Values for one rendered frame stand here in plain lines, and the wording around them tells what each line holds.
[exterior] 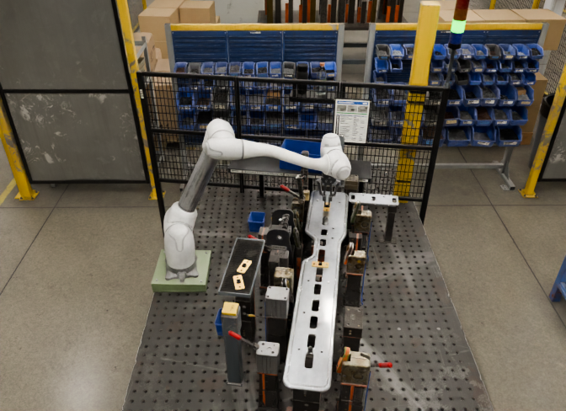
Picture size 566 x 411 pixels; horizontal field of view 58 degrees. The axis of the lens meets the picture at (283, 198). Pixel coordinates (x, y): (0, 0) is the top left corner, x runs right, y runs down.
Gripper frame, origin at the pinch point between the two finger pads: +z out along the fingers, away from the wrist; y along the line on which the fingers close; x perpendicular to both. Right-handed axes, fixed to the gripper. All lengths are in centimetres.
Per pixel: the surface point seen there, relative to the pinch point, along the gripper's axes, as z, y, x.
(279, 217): -7.2, -23.1, -28.9
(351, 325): 3, 16, -86
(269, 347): 0, -16, -105
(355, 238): 8.1, 16.6, -21.6
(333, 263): 6.4, 6.2, -44.5
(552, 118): 27, 181, 188
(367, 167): 4, 23, 46
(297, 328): 6, -6, -89
